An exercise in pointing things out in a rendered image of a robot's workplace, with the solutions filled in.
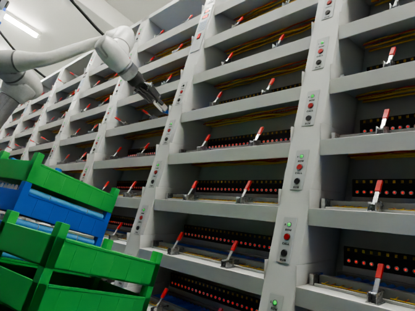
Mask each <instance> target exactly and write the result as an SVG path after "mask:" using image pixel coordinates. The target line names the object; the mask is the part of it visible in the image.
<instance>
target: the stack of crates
mask: <svg viewBox="0 0 415 311"><path fill-rule="evenodd" d="M19 214H20V213H19V212H16V211H13V210H9V209H8V210H7V211H6V214H5V216H4V218H3V220H2V222H1V224H0V258H1V256H2V253H3V252H5V253H8V254H10V255H13V256H16V257H18V258H21V259H24V260H26V261H29V262H31V263H34V264H37V265H39V266H38V268H33V267H27V266H23V265H16V264H11V263H5V262H0V311H147V308H148V304H149V300H150V298H151V294H152V291H153V287H154V284H155V280H156V277H157V273H158V270H159V266H160V263H161V260H162V256H163V253H161V252H157V251H153V252H152V254H151V258H150V260H145V259H141V258H139V257H135V256H132V255H128V254H124V253H121V252H117V251H113V250H111V248H112V245H113V242H114V241H113V240H110V239H106V238H104V241H103V244H102V246H101V247H99V246H94V245H92V244H87V243H83V242H80V241H76V240H73V239H69V238H66V237H67V233H68V232H69V229H70V225H69V224H66V223H62V222H56V223H55V225H54V228H53V231H52V233H46V232H43V231H39V230H34V229H32V228H27V227H25V226H20V225H16V224H15V223H16V221H17V219H18V217H19ZM53 269H55V270H61V271H65V272H72V273H78V274H82V275H89V276H91V277H87V276H80V275H73V274H69V273H62V272H55V271H54V270H53ZM101 278H106V279H110V280H117V281H123V282H128V283H134V284H140V285H142V288H141V291H140V294H138V293H135V292H132V291H129V290H127V289H124V288H121V287H118V286H116V285H113V284H110V283H107V282H105V281H102V280H101Z"/></svg>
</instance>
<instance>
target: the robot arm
mask: <svg viewBox="0 0 415 311"><path fill-rule="evenodd" d="M134 44H135V35H134V32H133V30H132V29H131V28H130V27H128V26H120V27H118V28H115V29H113V30H109V31H107V32H106V33H105V34H104V35H103V36H98V37H95V38H90V39H86V40H84V41H80V42H77V43H74V44H71V45H68V46H64V47H62V48H59V49H55V50H52V51H48V52H26V51H18V50H0V79H1V80H2V85H1V88H0V129H1V128H2V126H3V125H4V124H5V122H6V121H7V119H8V118H9V117H10V116H11V115H12V113H13V112H14V110H15V109H16V108H17V107H18V105H19V104H24V103H25V102H27V101H29V100H34V99H37V98H38V97H40V96H41V93H42V92H43V85H42V83H41V81H40V79H39V78H38V76H37V75H36V73H35V72H34V71H33V70H32V69H35V68H41V67H46V66H49V65H54V64H57V63H59V62H63V61H65V60H68V59H71V58H73V57H76V56H79V55H80V54H84V53H86V52H89V51H92V50H95V51H96V53H97V54H98V56H99V57H100V58H101V60H102V61H103V62H104V63H105V64H106V65H107V66H108V67H109V68H110V69H111V70H113V71H115V72H116V73H117V74H118V75H119V76H120V77H121V78H122V79H123V80H124V81H127V82H128V83H129V84H130V85H131V86H132V87H135V89H134V91H135V92H136V93H138V94H139V95H140V96H141V97H142V98H144V99H145V100H146V101H147V102H148V103H150V102H151V103H153V104H154V105H155V106H156V107H157V108H158V109H159V110H160V111H161V112H162V110H163V111H164V112H165V111H166V110H167V109H168V107H167V106H166V105H165V104H164V103H163V102H162V101H161V100H160V98H161V95H160V94H159V93H158V91H157V89H156V88H155V87H154V86H153V83H152V82H150V83H147V81H145V80H144V79H143V75H142V74H141V73H140V72H139V71H138V67H137V66H136V65H135V64H134V63H133V62H132V61H131V60H130V58H129V53H130V52H131V50H132V49H133V46H134Z"/></svg>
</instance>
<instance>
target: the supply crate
mask: <svg viewBox="0 0 415 311"><path fill-rule="evenodd" d="M9 156H10V152H7V151H1V152H0V180H2V181H5V182H7V183H10V184H15V185H20V184H21V182H22V181H27V182H29V183H32V186H31V188H32V189H35V190H38V191H41V192H43V193H46V194H49V195H51V196H54V197H57V198H59V199H62V200H65V201H68V202H71V203H73V204H76V205H79V206H81V207H84V208H87V209H90V210H97V211H100V212H109V213H112V211H113V209H114V206H115V202H116V200H117V196H118V195H119V191H120V190H119V189H117V188H112V189H111V191H110V194H109V193H107V192H105V191H103V190H100V189H98V188H95V187H94V186H91V185H89V184H87V183H84V182H82V181H80V180H78V179H75V178H73V177H71V176H68V175H66V174H64V173H61V172H59V171H57V170H55V169H53V168H50V167H48V166H45V165H43V164H41V163H42V161H43V159H44V156H45V155H44V154H42V153H40V152H35V153H34V155H33V157H32V159H31V160H15V159H8V158H9Z"/></svg>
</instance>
